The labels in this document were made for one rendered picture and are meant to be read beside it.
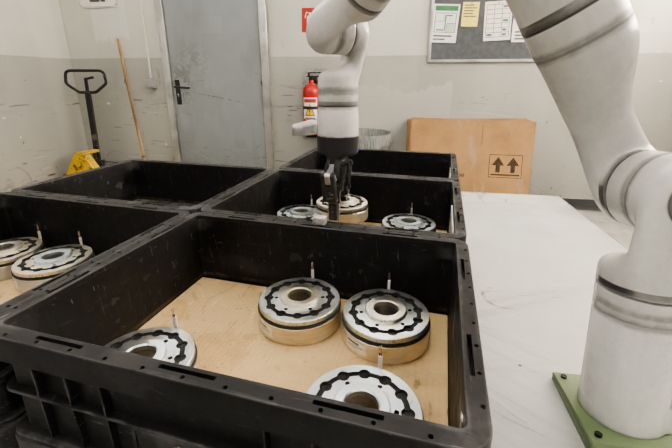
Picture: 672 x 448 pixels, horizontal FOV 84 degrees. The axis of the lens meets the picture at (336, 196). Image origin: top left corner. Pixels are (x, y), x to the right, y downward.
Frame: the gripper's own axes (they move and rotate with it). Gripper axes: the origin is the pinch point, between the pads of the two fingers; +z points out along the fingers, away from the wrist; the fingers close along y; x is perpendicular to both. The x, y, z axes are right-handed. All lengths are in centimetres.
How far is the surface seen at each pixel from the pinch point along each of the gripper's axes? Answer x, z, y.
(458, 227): -21.3, -4.3, -14.4
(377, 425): -16, -4, -48
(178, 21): 230, -76, 262
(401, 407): -16.9, 2.7, -39.7
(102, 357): 4.2, -4.0, -47.9
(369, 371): -13.5, 2.7, -36.5
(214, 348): 4.8, 5.9, -34.4
